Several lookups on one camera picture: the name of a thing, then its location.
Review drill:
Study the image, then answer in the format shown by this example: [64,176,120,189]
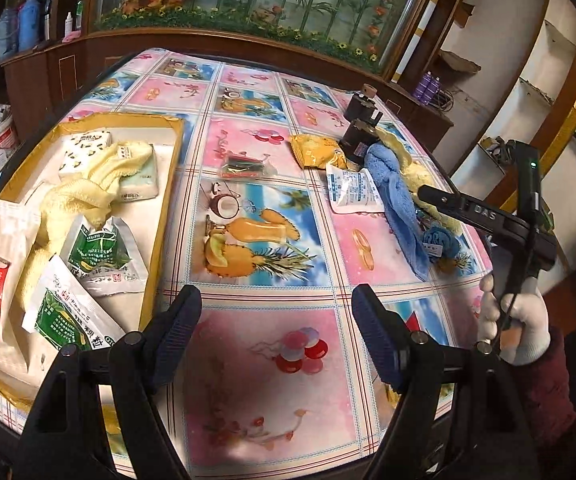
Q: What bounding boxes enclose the colourful patterned tablecloth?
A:
[61,49,491,479]

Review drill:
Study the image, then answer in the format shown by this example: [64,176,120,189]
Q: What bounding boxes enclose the green white medicine packet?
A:
[59,214,149,298]

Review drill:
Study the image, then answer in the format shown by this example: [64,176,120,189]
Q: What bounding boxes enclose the white blue print packet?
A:
[326,165,384,214]

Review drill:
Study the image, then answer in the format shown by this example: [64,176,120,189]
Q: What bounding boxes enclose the blue towel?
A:
[364,142,430,282]

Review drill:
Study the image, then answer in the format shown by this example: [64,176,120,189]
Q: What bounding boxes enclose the lemon print tissue pack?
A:
[58,129,111,180]

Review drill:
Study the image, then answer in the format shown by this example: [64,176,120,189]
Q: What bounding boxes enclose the black device lower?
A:
[339,119,379,166]

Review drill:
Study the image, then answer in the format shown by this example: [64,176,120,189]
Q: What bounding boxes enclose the white gloved right hand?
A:
[477,273,550,366]

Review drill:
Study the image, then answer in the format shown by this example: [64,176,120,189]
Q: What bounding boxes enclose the black device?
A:
[343,92,384,127]
[339,119,379,166]

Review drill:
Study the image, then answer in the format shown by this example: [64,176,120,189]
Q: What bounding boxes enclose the yellow cardboard box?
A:
[0,113,184,411]

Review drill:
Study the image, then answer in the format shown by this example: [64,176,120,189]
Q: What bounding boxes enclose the yellow fluffy towel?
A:
[15,141,154,309]

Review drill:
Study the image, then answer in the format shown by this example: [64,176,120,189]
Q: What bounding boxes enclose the purple bottles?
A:
[413,72,440,105]

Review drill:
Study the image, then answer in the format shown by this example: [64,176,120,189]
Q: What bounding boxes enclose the bag of coloured sticks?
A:
[220,154,275,179]

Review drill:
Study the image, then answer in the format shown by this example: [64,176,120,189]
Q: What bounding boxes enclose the pale green tissue pack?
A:
[117,153,159,203]

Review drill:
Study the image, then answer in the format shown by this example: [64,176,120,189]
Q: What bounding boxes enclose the yellow snack packet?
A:
[289,133,348,170]

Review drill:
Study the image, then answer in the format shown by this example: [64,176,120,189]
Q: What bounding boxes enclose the blue thermos jug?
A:
[18,0,42,51]

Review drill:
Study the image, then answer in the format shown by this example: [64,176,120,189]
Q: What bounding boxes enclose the dark red sleeve forearm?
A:
[510,327,576,450]

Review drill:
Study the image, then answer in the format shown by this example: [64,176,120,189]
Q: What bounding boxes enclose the black device upper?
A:
[343,92,384,127]

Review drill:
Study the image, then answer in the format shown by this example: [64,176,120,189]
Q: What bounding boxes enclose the small blue cloth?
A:
[422,226,460,261]

